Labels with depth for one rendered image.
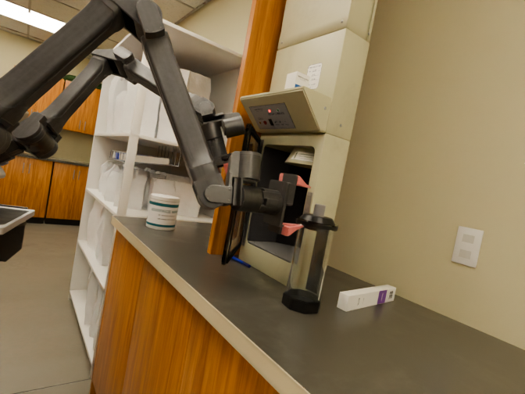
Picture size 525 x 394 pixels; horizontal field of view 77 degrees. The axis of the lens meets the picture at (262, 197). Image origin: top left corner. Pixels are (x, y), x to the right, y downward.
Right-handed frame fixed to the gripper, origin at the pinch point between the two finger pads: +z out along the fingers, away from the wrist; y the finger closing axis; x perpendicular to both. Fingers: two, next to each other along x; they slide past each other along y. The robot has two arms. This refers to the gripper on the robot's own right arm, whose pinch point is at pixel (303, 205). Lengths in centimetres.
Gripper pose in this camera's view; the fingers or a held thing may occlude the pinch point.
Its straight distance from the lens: 81.9
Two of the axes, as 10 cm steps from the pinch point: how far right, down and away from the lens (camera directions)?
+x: -5.8, -1.5, 8.0
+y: 1.8, -9.8, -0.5
